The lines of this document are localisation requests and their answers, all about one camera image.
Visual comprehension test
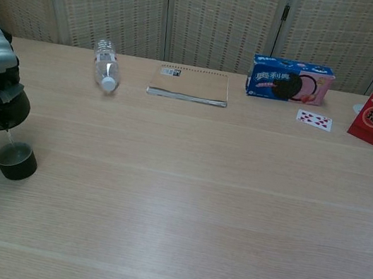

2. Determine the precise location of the blue pink cookie box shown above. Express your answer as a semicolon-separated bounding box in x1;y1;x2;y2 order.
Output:
242;52;338;111

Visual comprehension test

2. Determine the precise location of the playing card with red hearts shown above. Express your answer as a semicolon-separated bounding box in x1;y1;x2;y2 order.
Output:
294;108;335;133

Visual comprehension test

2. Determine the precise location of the black teacup with pale inside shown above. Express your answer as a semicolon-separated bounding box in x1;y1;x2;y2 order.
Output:
0;138;42;184

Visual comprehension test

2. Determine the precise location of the clear plastic water bottle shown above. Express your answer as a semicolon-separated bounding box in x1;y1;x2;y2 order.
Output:
87;37;128;97

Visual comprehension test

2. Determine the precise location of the brown spiral notebook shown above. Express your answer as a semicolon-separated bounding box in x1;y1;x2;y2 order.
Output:
145;61;234;109

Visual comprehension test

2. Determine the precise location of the woven bamboo folding screen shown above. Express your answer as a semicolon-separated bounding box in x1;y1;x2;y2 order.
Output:
0;0;373;107

